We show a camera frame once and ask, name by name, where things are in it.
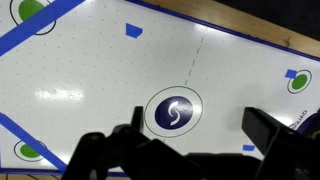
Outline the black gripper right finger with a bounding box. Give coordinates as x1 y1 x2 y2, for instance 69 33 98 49
241 106 320 180

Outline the white air hockey table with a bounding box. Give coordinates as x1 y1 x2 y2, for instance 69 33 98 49
0 0 320 178

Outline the long blue tape strip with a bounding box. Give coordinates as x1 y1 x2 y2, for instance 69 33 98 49
0 112 69 173
0 0 87 58

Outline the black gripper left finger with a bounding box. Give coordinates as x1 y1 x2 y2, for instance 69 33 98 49
61 105 204 180

